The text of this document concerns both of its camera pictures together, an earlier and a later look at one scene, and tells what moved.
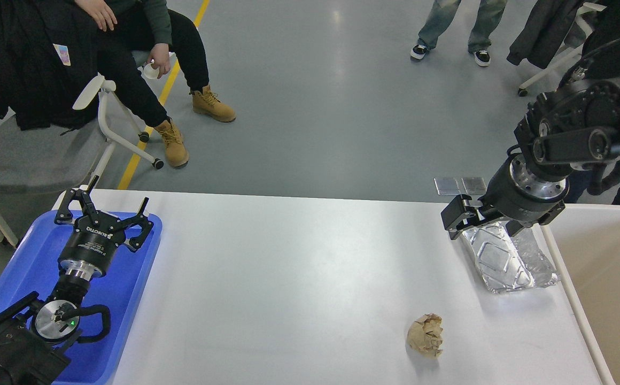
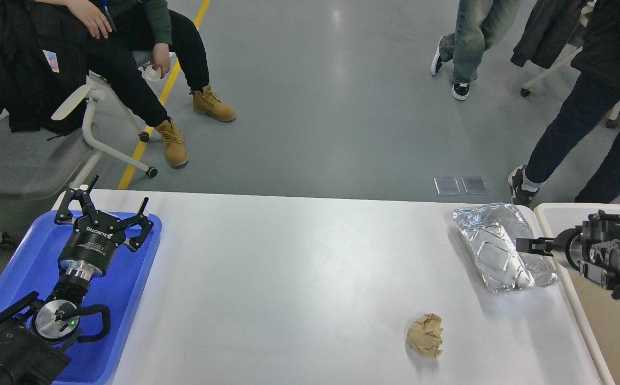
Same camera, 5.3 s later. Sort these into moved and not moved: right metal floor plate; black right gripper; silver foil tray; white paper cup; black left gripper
Moved: black right gripper
Not moved: white paper cup; black left gripper; silver foil tray; right metal floor plate
